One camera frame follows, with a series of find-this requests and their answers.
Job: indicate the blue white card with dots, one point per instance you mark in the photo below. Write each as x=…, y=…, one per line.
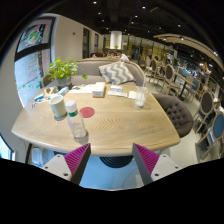
x=39, y=97

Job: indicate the flat round red coaster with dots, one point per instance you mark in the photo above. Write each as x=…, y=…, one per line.
x=87, y=112

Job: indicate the white paper sheet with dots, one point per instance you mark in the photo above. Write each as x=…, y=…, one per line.
x=117, y=94

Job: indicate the group of ceiling lights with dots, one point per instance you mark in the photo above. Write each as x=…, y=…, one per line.
x=143, y=7

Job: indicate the clear plastic bottle white cap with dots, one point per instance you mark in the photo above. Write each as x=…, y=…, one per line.
x=76, y=123

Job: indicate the white ceramic cup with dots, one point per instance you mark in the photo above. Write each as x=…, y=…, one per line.
x=58, y=106

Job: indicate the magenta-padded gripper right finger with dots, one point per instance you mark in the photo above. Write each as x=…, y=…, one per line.
x=166, y=164

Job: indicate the white napkin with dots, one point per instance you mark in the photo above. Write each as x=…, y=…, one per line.
x=132, y=95

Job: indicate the small light blue box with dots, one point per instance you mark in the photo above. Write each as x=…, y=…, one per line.
x=62, y=91

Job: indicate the grey white chevron pillow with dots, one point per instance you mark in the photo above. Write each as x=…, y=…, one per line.
x=116, y=72

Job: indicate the grey curved sofa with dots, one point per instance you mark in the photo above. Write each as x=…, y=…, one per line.
x=90, y=68

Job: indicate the person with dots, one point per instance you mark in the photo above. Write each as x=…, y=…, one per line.
x=122, y=56

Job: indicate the white orange cardboard box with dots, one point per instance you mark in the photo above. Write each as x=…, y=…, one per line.
x=98, y=90

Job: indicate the green potted plant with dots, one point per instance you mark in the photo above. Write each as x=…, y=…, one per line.
x=61, y=70

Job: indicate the colourful window poster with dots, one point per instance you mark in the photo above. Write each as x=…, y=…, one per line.
x=35, y=35

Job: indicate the brown cardboard sheet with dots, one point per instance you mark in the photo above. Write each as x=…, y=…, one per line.
x=50, y=91

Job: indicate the clear plastic cup with straw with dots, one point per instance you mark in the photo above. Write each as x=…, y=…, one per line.
x=140, y=97

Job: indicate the grey tufted chair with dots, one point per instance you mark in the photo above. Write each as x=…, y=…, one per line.
x=176, y=115

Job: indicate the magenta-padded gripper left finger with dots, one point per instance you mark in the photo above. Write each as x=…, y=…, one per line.
x=56, y=164

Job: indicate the group of wooden chairs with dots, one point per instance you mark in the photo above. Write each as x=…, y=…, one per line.
x=206, y=103

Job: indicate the printed white leaflet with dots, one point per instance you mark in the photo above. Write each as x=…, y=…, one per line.
x=83, y=88

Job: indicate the small white blue box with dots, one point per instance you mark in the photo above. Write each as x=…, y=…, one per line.
x=116, y=88

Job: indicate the black ribbed table base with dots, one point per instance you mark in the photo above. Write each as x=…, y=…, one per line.
x=116, y=161

